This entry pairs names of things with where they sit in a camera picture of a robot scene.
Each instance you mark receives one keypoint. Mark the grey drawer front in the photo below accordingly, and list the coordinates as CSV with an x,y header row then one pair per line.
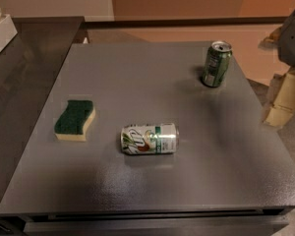
x,y
196,226

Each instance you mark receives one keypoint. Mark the green soda can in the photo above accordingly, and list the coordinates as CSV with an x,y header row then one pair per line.
x,y
217,62

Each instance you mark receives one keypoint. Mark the green yellow sponge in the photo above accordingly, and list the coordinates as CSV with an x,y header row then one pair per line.
x,y
74,121

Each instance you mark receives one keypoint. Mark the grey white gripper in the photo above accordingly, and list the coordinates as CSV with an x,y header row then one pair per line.
x,y
293,38

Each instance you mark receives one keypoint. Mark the white box on counter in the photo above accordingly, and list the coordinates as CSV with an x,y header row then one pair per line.
x,y
7,31

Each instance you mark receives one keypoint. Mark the white 7up can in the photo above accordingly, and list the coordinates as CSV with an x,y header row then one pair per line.
x,y
150,139

